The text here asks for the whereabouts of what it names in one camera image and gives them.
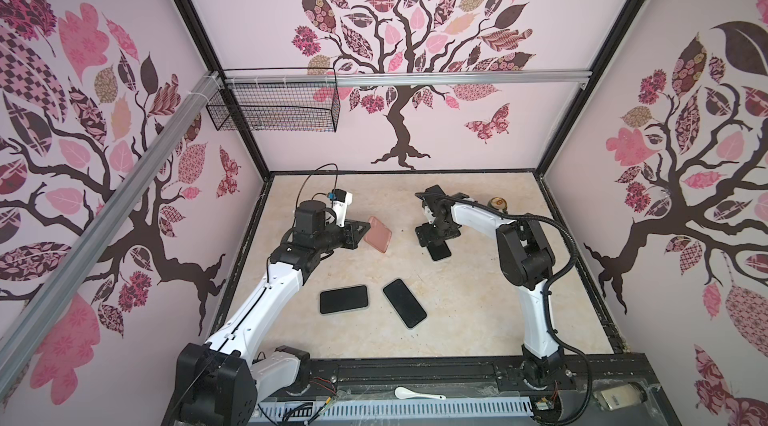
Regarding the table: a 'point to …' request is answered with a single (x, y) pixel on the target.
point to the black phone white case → (343, 299)
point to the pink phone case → (378, 236)
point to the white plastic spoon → (402, 393)
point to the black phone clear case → (404, 303)
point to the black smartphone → (438, 250)
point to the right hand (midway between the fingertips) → (432, 235)
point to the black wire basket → (279, 108)
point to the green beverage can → (499, 203)
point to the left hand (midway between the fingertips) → (368, 231)
